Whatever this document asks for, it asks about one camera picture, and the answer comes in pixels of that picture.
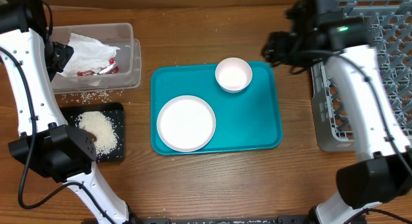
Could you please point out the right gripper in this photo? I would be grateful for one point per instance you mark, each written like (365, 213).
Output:
(283, 49)

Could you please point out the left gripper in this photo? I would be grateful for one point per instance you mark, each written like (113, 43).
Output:
(64, 52)

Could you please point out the white napkin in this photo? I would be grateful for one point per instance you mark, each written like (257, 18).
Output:
(89, 55)

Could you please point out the red snack wrapper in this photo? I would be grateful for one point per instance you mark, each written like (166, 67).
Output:
(112, 68)

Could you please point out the white pink bowl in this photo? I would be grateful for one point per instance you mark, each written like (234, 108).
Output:
(233, 74)

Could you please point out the white rice pile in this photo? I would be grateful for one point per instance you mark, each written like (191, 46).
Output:
(102, 127)

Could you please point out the brown food scrap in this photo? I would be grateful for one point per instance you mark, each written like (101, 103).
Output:
(91, 138)

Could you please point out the white round plate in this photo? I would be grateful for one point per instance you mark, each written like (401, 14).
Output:
(186, 123)

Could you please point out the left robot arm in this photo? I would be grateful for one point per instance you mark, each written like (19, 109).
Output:
(47, 144)

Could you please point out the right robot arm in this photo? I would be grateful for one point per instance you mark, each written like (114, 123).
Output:
(383, 170)

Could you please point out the grey dishwasher rack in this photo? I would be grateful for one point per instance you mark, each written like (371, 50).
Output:
(389, 22)

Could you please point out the spilled rice on table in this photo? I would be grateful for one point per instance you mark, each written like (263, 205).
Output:
(92, 97)

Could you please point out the clear plastic bin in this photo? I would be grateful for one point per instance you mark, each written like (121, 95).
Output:
(128, 58)

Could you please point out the black plastic tray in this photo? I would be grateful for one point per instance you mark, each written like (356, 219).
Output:
(114, 111)

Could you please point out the teal serving tray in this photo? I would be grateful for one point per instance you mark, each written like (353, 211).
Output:
(245, 121)

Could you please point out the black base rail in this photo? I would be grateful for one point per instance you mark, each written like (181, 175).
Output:
(288, 219)

